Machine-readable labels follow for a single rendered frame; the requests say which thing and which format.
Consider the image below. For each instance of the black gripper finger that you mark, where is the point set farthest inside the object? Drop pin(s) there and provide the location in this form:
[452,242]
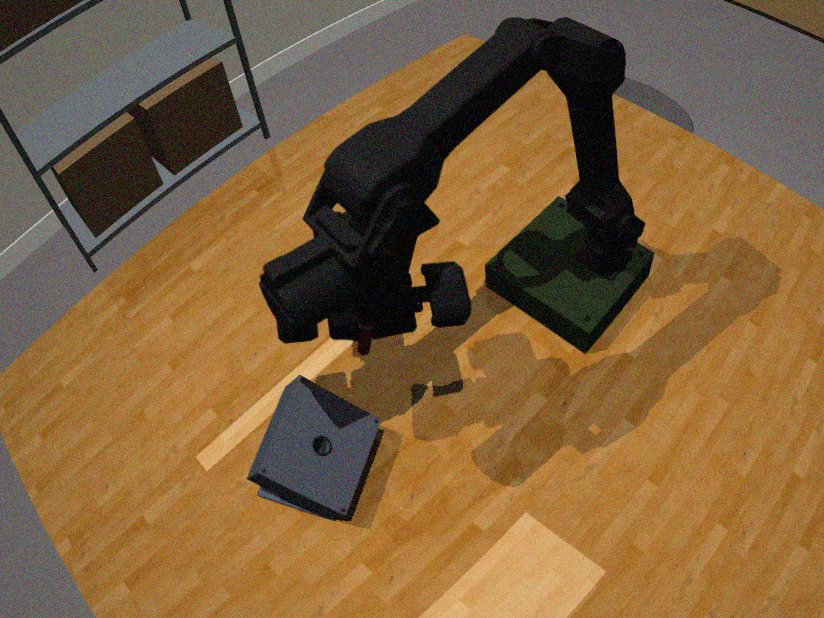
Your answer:
[386,329]
[352,334]

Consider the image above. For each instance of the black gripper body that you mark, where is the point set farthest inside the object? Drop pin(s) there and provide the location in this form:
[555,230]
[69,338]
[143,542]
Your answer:
[446,289]

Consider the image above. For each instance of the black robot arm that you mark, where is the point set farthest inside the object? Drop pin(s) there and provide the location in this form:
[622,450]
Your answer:
[384,173]

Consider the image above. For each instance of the dark grey sloped panel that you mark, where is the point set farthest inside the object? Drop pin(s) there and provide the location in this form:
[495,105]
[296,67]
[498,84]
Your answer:
[314,450]

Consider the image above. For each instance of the dark red cylinder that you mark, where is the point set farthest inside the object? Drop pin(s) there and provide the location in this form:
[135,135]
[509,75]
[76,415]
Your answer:
[363,346]

